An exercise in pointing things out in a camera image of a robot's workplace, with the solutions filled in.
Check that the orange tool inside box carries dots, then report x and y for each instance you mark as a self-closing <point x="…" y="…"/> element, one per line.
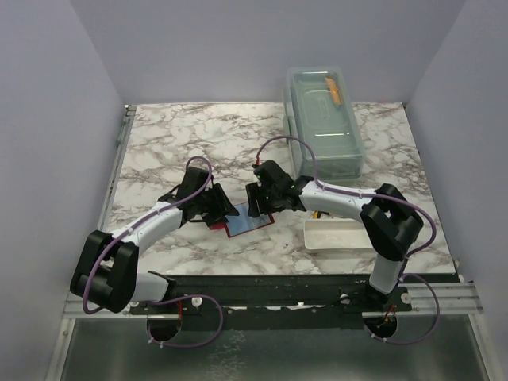
<point x="334" y="90"/>

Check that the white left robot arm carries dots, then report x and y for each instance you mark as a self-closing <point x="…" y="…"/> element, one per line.
<point x="123" y="258"/>

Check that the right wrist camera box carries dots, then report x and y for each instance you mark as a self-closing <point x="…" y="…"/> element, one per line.
<point x="270" y="174"/>

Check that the aluminium mounting rail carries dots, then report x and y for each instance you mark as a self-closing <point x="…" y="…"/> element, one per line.
<point x="407" y="298"/>

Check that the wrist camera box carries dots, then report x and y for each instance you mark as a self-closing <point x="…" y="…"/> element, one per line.
<point x="270" y="174"/>
<point x="193" y="179"/>

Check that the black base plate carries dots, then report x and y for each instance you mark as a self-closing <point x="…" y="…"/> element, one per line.
<point x="168" y="314"/>

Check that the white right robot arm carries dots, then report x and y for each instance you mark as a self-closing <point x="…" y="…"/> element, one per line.
<point x="392" y="225"/>

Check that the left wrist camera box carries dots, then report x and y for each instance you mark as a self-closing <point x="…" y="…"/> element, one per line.
<point x="193" y="179"/>

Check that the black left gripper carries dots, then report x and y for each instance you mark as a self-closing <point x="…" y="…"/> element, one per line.
<point x="223" y="205"/>

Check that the white plastic tray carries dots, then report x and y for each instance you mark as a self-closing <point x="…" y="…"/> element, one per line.
<point x="335" y="234"/>

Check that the clear plastic storage box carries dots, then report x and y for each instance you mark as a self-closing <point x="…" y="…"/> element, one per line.
<point x="316" y="122"/>

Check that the red leather card holder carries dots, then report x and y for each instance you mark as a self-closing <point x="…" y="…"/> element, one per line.
<point x="243" y="223"/>

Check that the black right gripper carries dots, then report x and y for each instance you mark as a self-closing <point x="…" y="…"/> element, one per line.
<point x="254" y="192"/>

